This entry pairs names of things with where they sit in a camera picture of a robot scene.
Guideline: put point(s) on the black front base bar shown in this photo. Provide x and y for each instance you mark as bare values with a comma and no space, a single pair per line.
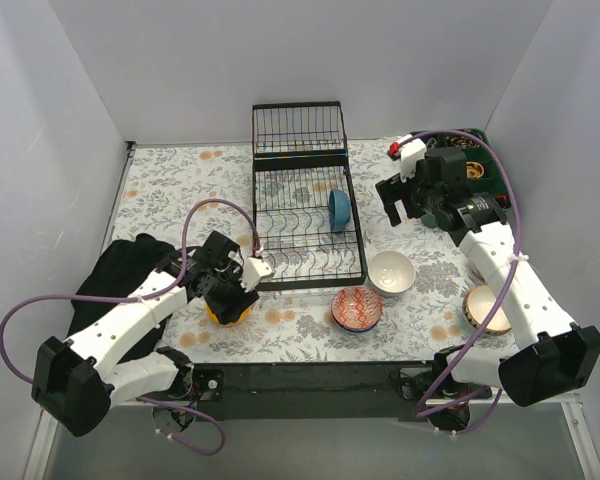
309,390

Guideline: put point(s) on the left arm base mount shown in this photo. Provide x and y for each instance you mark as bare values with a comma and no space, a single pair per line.
206,386

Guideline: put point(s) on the blue ceramic bowl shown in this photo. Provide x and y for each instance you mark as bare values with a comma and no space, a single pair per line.
339,210

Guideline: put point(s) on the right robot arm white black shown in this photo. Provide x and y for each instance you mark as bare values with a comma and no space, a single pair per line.
554,353

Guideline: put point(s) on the white bowl far right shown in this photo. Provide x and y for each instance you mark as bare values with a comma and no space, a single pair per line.
475,270

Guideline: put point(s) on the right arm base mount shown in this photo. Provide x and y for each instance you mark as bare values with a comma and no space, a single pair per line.
412,382

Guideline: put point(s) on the green compartment organizer tray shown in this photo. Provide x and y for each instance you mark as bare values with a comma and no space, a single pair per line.
492,183

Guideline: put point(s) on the black cloth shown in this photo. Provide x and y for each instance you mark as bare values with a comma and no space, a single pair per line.
120,269

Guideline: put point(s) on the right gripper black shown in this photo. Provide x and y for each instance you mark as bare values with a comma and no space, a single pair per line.
400,194

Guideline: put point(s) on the black wire dish rack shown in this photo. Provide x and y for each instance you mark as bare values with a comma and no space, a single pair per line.
300,153

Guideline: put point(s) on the white bowl patterned rim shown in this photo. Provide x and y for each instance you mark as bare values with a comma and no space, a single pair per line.
477,303

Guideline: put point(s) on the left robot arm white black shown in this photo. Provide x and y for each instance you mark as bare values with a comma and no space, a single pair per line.
79,379

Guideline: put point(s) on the yellow bands in tray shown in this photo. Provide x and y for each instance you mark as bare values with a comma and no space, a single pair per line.
475,170

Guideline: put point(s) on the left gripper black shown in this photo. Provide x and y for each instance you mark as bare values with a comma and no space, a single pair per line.
228,304

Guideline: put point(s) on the blue patterned bowl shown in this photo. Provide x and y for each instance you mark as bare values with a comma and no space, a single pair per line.
356,330

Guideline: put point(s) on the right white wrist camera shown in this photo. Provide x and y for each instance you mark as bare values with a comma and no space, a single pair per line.
407,152

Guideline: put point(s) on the plain white bowl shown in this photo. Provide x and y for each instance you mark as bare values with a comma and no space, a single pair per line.
391,273

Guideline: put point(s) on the red patterned bowl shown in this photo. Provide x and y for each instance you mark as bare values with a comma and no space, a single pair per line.
357,306

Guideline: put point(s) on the aluminium frame rail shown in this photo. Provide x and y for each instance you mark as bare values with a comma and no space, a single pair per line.
549,440

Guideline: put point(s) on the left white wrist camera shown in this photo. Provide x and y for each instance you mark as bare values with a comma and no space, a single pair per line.
255,269

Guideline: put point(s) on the yellow bowl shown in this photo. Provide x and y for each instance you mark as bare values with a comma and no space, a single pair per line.
228,313

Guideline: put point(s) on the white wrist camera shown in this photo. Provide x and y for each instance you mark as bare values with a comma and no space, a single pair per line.
407,152
255,269

